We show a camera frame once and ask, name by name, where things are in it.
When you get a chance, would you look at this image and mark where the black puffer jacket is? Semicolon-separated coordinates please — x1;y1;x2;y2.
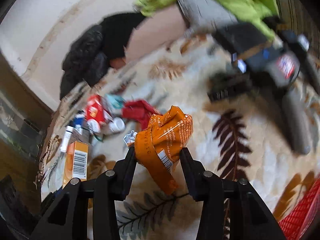
60;24;110;99

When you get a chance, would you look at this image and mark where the red crumpled wrapper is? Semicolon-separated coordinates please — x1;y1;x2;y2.
121;100;160;130

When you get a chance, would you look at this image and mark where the red plastic mesh basket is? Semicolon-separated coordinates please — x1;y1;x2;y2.
279;177;319;240

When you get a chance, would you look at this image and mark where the orange carton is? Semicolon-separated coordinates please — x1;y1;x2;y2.
123;106;193;195

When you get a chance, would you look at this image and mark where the blue white medicine box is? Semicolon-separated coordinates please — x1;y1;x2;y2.
72;110;85;135

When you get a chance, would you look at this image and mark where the black cloth garment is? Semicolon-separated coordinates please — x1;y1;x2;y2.
100;12;146;60

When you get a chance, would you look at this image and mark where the white bottle cap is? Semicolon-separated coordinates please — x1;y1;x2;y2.
108;117;125;133

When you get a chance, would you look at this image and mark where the orange barcode box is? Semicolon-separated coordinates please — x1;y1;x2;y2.
62;141;89;187

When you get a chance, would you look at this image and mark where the red white snack packet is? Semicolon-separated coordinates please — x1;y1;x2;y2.
85;94;113;134

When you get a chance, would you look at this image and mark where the white long medicine box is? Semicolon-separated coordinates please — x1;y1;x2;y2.
60;126;74;153

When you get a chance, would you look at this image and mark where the teal small packet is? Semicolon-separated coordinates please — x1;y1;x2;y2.
104;94;126;116

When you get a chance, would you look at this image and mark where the leaf-patterned bed blanket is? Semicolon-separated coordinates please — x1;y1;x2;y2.
40;35;319;239

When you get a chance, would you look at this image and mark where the grey quilted pillow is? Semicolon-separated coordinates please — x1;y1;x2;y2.
177;0;238;34

